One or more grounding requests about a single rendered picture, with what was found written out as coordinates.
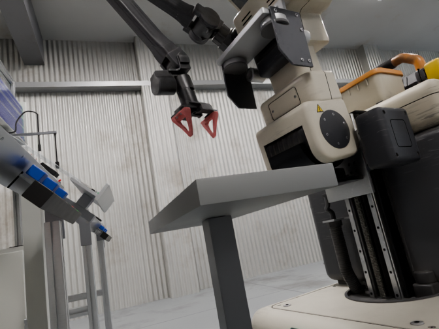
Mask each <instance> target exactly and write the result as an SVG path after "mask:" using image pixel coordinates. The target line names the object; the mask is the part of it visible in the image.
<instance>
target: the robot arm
mask: <svg viewBox="0 0 439 329"><path fill-rule="evenodd" d="M106 1H107V2H108V3H109V4H110V5H111V6H112V8H113V9H114V10H115V11H116V12H117V13H118V14H119V15H120V16H121V18H122V19H123V20H124V21H125V22H126V24H127V25H128V26H129V27H130V28H131V29H132V30H133V31H134V32H135V33H136V35H137V36H138V37H139V38H140V39H141V41H142V42H143V43H145V45H146V46H147V47H148V49H149V50H150V51H151V53H152V54H153V55H154V57H155V59H156V60H157V62H158V63H159V64H160V67H161V68H162V69H163V70H155V71H154V73H153V74H152V76H151V78H150V81H151V90H152V93H153V95H155V96H162V95H174V94H175V93H177V95H178V98H179V100H180V104H181V105H180V106H179V107H178V108H177V109H176V110H175V111H174V114H173V115H172V116H171V120H172V122H173V123H175V124H176V125H177V126H178V127H179V128H181V129H182V130H183V131H184V132H185V133H186V134H187V135H188V136H189V137H191V136H193V126H192V120H191V118H192V117H198V119H199V118H201V117H202V116H203V113H204V114H207V115H206V116H205V117H204V120H203V121H201V125H202V126H203V127H204V128H205V130H206V131H207V132H208V133H209V135H210V136H211V137H212V138H215V137H216V131H217V122H218V111H217V110H215V109H213V108H212V105H210V104H208V103H204V102H200V100H199V98H198V95H197V92H196V90H195V88H194V85H193V82H192V80H191V77H190V75H188V74H187V73H188V72H189V70H190V69H191V67H190V60H189V57H188V56H187V54H186V53H185V52H184V51H183V50H182V49H181V47H177V46H176V45H175V44H174V43H173V41H171V40H169V39H168V38H167V37H166V36H165V35H164V34H162V32H161V31H160V30H159V29H158V28H157V26H156V25H155V24H154V23H153V22H152V21H151V19H149V17H148V16H147V15H146V14H145V13H144V12H143V10H142V9H141V8H140V7H139V6H138V5H137V4H136V3H135V1H134V0H106ZM148 1H149V2H151V3H152V4H154V5H155V6H157V7H158V8H160V9H161V10H163V11H164V12H166V13H167V14H169V15H170V16H172V17H173V18H174V19H175V20H177V21H178V22H179V23H180V24H181V25H182V26H183V28H182V30H183V31H185V32H186V33H187V34H188V35H189V37H190V39H191V40H192V41H193V42H195V43H197V44H201V45H202V44H205V43H206V42H207V41H208V40H209V39H212V42H213V43H215V44H216V45H218V48H219V49H220V50H221V51H223V52H224V51H225V50H226V49H227V47H228V46H229V45H230V44H231V43H232V39H231V32H232V31H233V28H231V29H229V28H228V27H227V26H226V25H225V24H224V22H223V21H222V20H221V19H220V16H219V15H218V13H217V12H216V11H215V10H213V9H212V8H209V7H203V6H202V5H200V4H199V3H197V4H196V5H195V7H194V6H193V5H190V4H188V3H186V2H184V1H182V0H148ZM195 15H196V16H197V17H196V19H195V21H193V20H192V19H193V17H194V16H195ZM211 120H212V121H213V132H212V131H211V129H210V127H209V126H208V124H209V123H210V121H211ZM181 121H187V124H188V127H189V130H187V129H186V127H185V126H184V125H183V124H182V123H181Z"/></svg>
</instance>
